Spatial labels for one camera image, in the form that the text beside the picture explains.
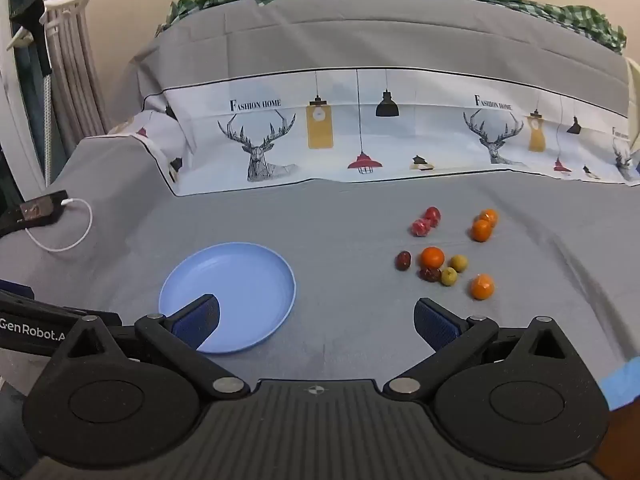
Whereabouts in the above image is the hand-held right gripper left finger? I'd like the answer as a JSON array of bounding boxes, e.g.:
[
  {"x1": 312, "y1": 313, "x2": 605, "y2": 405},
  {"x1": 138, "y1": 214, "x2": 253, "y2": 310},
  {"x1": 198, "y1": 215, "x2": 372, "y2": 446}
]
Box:
[{"x1": 49, "y1": 294, "x2": 251, "y2": 403}]

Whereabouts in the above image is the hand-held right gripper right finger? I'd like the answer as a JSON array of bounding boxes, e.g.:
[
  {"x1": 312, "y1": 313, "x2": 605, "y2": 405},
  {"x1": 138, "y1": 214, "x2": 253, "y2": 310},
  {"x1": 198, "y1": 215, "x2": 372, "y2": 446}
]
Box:
[{"x1": 382, "y1": 297, "x2": 590, "y2": 403}]

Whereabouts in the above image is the blue plastic plate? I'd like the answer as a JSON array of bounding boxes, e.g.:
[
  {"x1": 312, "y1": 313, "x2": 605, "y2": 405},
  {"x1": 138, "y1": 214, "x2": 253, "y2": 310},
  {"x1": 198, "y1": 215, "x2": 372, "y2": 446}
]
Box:
[{"x1": 158, "y1": 242, "x2": 297, "y2": 356}]

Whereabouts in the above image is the black smartphone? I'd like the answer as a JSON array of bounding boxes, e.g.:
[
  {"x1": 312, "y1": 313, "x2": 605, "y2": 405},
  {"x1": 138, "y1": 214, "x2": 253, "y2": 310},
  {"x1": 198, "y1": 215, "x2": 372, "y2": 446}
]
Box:
[{"x1": 0, "y1": 190, "x2": 69, "y2": 236}]

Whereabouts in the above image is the grey bed sheet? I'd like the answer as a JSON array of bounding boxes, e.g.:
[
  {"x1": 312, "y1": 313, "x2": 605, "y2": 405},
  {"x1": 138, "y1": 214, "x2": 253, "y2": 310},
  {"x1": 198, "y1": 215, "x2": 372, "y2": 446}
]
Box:
[{"x1": 0, "y1": 110, "x2": 640, "y2": 411}]

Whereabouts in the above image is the blue tape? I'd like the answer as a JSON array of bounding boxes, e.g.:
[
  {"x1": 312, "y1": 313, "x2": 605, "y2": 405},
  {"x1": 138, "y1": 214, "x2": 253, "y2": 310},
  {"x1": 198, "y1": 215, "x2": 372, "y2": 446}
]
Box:
[{"x1": 600, "y1": 364, "x2": 640, "y2": 411}]

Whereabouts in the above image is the grey curtain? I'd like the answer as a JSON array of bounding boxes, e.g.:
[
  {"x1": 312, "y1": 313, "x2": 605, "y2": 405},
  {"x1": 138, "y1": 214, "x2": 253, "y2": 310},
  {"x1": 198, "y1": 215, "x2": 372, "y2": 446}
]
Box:
[{"x1": 46, "y1": 0, "x2": 112, "y2": 137}]

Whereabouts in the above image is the grey deer print quilt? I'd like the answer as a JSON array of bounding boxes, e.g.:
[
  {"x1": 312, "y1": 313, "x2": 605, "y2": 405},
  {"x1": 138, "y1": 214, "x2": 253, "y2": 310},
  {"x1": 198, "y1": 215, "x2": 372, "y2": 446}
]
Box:
[{"x1": 125, "y1": 0, "x2": 640, "y2": 198}]

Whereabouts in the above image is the cream pillow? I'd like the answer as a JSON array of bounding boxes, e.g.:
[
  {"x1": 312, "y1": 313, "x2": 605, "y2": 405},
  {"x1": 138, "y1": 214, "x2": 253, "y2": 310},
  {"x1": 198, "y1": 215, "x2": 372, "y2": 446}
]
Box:
[{"x1": 624, "y1": 56, "x2": 640, "y2": 166}]

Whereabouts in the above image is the black gooseneck phone holder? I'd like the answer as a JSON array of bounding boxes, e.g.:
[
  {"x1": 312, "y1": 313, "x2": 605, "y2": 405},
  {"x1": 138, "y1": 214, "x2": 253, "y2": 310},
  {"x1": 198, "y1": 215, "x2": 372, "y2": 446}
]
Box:
[{"x1": 9, "y1": 0, "x2": 54, "y2": 186}]

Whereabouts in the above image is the white plastic clip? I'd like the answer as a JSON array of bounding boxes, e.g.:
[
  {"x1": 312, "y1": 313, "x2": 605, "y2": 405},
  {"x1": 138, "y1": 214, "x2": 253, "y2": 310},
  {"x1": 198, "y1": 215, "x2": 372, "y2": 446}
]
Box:
[{"x1": 6, "y1": 0, "x2": 103, "y2": 52}]

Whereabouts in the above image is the white charging cable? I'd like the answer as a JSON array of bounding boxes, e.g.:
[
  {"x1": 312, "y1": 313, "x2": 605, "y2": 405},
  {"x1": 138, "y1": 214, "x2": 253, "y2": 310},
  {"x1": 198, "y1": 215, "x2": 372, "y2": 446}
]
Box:
[{"x1": 25, "y1": 197, "x2": 94, "y2": 253}]

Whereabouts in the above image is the white frame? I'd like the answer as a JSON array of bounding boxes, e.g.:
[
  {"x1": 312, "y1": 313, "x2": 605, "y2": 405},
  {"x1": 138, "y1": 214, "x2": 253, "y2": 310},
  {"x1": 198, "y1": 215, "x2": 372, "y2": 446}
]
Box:
[{"x1": 0, "y1": 7, "x2": 48, "y2": 197}]

